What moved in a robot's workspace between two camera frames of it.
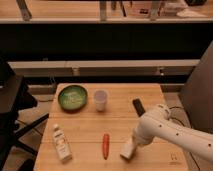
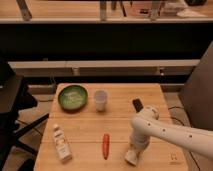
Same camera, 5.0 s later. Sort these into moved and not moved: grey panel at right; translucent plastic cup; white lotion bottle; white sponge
Moved: white sponge
Not moved: white lotion bottle; translucent plastic cup; grey panel at right
